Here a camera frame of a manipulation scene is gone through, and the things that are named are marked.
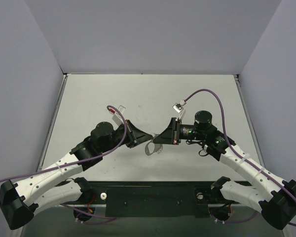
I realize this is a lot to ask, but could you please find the metal key holder plate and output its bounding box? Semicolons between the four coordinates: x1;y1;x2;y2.
145;139;163;156

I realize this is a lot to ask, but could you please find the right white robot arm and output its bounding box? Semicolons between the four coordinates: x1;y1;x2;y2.
153;111;296;230

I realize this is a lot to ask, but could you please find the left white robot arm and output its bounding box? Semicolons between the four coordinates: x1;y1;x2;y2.
0;120;152;230

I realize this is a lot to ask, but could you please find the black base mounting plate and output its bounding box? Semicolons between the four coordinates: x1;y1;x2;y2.
56;181;252;219

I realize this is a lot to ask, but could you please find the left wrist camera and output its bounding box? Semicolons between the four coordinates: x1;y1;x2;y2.
112;105;126;126

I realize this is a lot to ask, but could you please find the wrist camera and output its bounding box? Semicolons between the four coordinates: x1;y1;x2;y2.
112;105;126;126
172;100;186;120

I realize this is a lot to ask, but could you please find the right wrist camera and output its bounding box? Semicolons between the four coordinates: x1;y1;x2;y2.
172;100;186;120

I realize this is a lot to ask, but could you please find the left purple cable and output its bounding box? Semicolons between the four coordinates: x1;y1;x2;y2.
0;105;128;225

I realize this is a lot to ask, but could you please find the purple cable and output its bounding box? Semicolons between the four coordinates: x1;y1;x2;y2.
182;89;296;228
0;105;128;225

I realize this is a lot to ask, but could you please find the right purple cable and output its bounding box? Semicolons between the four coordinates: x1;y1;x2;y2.
182;89;296;228

